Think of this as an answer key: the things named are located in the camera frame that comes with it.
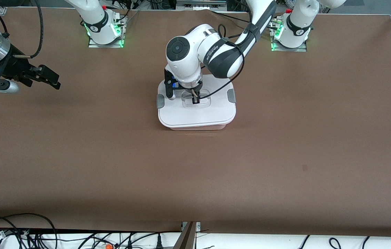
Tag white box lid grey clips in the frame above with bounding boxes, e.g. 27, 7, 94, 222
156, 75, 237, 128

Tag translucent pink plastic box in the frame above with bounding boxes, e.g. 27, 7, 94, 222
167, 125, 228, 131

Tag brown table cover sheet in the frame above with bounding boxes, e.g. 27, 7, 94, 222
0, 7, 391, 238

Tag grey metal rack unit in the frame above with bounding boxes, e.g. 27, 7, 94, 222
176, 0, 227, 11

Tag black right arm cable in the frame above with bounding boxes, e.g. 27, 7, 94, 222
11, 0, 44, 59

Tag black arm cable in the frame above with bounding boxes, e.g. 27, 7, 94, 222
191, 24, 246, 103
11, 0, 44, 59

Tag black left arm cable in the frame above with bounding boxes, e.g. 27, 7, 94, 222
191, 24, 246, 103

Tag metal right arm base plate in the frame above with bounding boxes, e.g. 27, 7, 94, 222
88, 16, 127, 48

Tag long black cable on table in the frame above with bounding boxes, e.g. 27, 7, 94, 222
210, 10, 280, 31

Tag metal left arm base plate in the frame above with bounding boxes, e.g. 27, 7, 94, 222
270, 19, 308, 53

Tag aluminium frame post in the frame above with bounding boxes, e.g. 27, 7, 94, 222
173, 221, 201, 249

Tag large black cable loop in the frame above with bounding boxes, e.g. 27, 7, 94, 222
0, 213, 58, 249

